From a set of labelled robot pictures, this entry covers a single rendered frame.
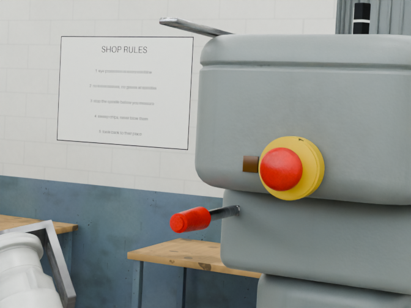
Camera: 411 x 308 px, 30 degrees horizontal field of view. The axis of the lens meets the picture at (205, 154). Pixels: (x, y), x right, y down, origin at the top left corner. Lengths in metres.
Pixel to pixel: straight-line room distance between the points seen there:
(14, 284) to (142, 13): 5.31
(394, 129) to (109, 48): 5.43
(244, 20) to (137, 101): 1.05
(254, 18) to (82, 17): 1.47
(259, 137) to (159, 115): 5.09
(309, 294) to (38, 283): 0.32
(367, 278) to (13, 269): 0.36
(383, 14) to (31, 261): 0.62
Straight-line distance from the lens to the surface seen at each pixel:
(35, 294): 0.71
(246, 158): 0.75
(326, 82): 0.73
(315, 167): 0.71
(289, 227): 0.85
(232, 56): 0.77
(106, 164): 6.08
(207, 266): 4.81
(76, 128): 6.23
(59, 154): 6.33
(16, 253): 0.74
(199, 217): 0.76
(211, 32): 0.80
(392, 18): 1.11
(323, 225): 0.83
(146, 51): 5.92
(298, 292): 0.89
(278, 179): 0.69
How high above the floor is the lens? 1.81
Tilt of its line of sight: 3 degrees down
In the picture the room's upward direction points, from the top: 3 degrees clockwise
